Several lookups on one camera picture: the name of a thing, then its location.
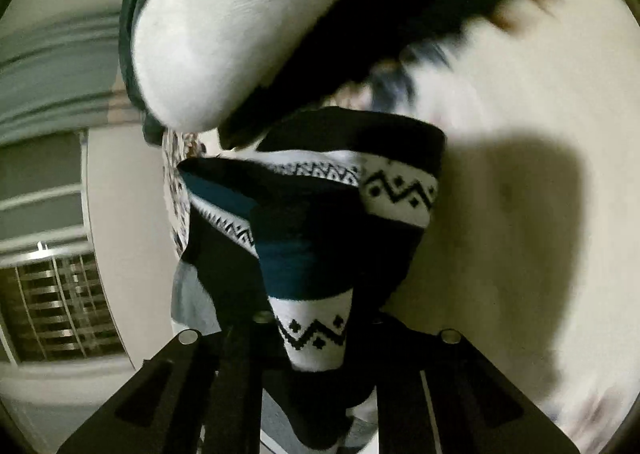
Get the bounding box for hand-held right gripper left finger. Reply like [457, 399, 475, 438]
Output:
[56, 311, 282, 454]

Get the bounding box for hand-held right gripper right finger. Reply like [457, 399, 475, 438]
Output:
[371, 314, 585, 454]

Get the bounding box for striped knit sweater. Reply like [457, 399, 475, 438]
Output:
[170, 106, 447, 453]

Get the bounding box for window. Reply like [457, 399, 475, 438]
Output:
[0, 131, 132, 372]

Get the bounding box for grey striped curtain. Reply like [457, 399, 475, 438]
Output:
[0, 12, 127, 145]

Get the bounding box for white folded cloth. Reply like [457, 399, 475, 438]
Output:
[120, 0, 417, 133]

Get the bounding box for black folded cloth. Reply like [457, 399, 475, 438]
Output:
[217, 0, 592, 151]

